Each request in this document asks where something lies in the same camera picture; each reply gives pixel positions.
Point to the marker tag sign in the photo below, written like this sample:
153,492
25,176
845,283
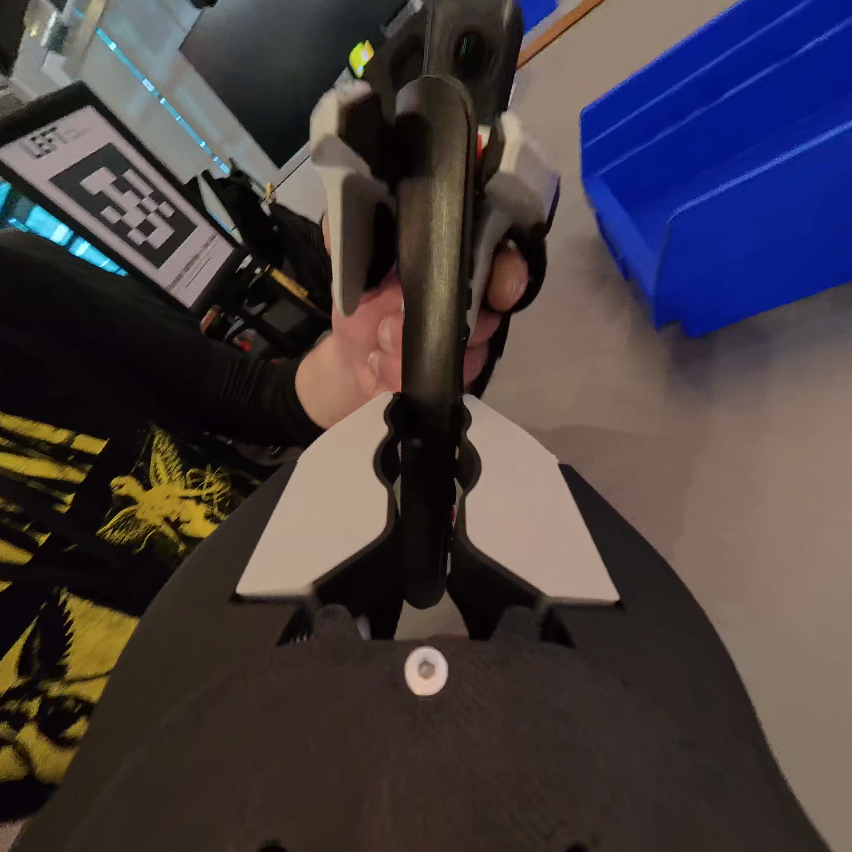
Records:
126,199

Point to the person's left hand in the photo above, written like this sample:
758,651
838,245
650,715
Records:
353,373

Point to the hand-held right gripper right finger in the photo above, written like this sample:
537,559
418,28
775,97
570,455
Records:
532,519

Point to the large blue plastic bin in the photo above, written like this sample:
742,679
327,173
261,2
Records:
732,199

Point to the black remote control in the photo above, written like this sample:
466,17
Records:
432,233

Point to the black monitor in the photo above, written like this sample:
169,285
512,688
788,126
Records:
279,66

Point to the person's black yellow shirt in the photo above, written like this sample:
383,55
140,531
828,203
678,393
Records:
100,506

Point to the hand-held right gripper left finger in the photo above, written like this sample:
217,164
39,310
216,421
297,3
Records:
319,519

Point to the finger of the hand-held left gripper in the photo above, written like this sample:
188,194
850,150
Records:
519,193
346,199

